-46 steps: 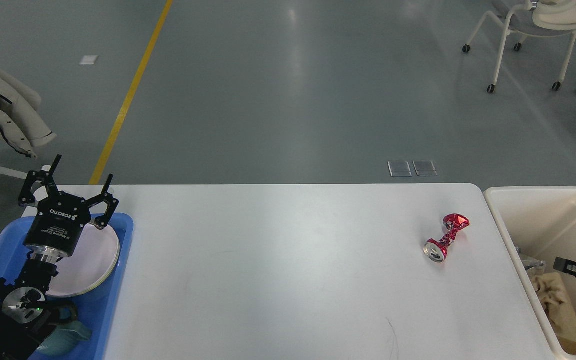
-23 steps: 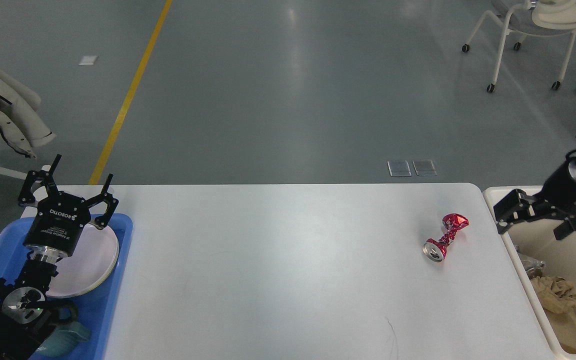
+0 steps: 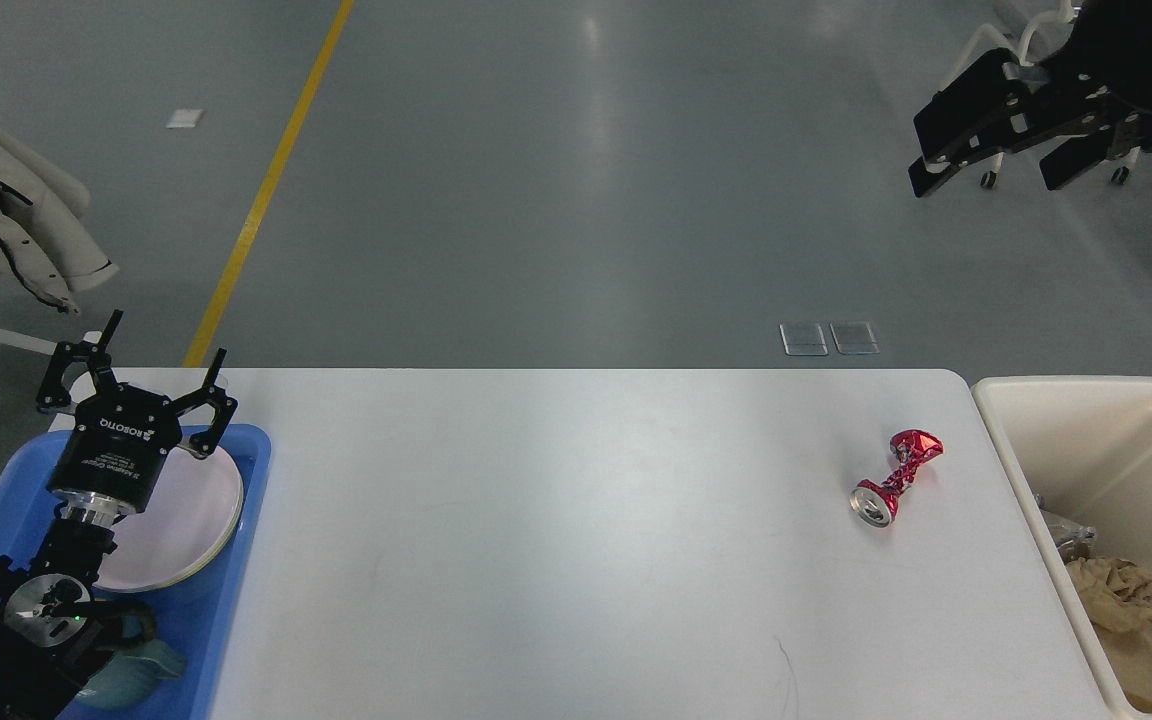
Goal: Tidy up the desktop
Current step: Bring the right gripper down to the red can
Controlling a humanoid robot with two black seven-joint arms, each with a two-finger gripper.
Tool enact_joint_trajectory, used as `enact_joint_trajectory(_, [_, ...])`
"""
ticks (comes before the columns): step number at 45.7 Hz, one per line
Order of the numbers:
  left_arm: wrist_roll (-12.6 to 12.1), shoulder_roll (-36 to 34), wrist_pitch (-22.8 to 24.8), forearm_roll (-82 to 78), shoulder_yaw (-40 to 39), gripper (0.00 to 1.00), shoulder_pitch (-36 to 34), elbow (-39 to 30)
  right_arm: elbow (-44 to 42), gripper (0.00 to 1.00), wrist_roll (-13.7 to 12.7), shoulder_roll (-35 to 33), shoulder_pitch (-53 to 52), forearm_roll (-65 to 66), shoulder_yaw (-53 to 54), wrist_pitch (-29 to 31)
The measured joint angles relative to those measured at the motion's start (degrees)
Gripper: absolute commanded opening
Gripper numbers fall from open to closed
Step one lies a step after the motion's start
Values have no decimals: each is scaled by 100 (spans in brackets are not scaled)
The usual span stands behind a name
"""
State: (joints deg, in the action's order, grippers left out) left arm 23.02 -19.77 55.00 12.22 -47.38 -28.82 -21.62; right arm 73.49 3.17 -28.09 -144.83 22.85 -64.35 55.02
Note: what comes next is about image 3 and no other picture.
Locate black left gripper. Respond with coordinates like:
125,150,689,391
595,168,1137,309
35,309,237,515

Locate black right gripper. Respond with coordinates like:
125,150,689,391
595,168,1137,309
908,1,1152,199

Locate pink plate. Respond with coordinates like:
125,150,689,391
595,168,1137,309
94,448,244,593

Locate dark teal mug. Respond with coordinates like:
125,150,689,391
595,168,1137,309
76,607,187,710

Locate crushed red can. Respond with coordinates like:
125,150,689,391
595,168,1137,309
849,429,945,528

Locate clear plastic bag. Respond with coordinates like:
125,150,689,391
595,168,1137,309
1034,495,1098,564

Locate brown paper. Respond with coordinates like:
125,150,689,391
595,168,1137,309
1064,556,1152,634

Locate brown paper bag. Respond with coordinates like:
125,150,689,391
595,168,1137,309
1093,623,1152,714

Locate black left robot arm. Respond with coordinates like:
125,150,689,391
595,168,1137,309
0,311,237,719

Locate white chair on wheels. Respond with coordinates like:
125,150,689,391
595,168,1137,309
937,1,1142,190

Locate blue plastic tray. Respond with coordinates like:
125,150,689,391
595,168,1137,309
0,424,273,719

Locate grey floor socket cover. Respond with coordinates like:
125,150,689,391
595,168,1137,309
780,323,829,357
829,323,881,355

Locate white floor plate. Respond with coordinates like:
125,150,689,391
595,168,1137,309
165,108,205,129

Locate beige plastic bin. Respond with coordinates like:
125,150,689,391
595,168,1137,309
972,376,1152,719

